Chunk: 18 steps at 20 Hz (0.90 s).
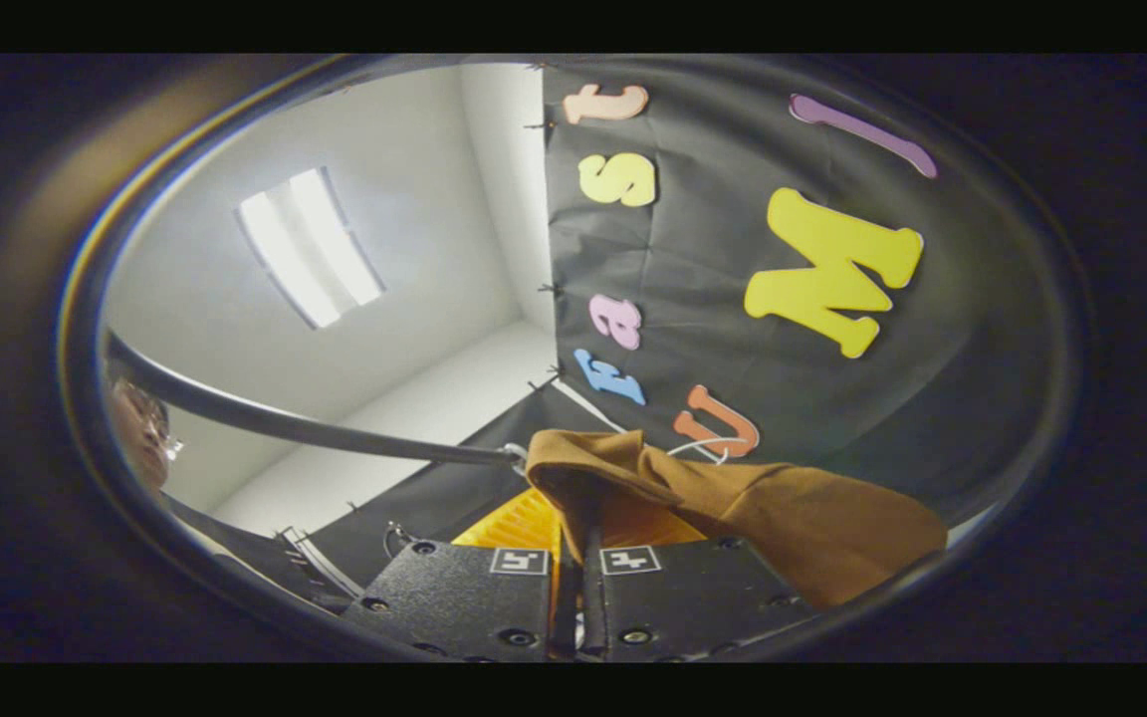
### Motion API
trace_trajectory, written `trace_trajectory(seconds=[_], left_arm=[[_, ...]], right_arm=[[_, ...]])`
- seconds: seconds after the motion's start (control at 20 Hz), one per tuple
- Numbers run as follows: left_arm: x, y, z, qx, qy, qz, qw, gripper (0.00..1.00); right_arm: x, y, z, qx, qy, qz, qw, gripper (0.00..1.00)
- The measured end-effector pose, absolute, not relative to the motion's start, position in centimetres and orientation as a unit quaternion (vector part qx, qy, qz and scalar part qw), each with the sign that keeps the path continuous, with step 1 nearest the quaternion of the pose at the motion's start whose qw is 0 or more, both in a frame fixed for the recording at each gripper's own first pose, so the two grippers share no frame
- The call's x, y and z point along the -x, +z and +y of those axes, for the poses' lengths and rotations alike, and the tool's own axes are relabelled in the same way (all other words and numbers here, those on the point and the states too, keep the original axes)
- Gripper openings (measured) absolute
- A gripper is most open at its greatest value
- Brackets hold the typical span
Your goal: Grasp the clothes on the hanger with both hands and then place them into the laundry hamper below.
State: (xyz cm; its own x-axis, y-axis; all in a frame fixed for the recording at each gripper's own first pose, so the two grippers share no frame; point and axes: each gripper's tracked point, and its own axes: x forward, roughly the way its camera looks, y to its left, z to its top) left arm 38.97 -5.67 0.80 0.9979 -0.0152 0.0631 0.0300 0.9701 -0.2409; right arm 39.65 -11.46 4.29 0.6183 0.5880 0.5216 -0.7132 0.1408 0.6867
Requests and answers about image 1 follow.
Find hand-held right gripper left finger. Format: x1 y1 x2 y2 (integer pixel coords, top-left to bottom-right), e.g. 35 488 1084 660
340 488 580 662

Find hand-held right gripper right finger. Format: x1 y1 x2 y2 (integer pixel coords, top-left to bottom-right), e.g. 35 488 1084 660
580 492 819 661

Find brown collared shirt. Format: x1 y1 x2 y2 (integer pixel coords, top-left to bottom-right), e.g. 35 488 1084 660
525 428 949 610

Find black clothes rack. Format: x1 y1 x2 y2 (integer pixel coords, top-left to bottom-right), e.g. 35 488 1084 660
104 332 527 467

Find black backdrop cloth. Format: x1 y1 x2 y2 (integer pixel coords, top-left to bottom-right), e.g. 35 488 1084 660
310 55 1067 589

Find person's eyeglasses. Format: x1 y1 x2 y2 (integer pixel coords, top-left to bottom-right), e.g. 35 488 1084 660
131 386 185 461

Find person's head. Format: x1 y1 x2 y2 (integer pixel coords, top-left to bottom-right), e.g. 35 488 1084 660
104 360 184 495

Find ceiling light panel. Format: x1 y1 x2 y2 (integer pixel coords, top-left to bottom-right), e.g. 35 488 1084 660
235 166 387 331

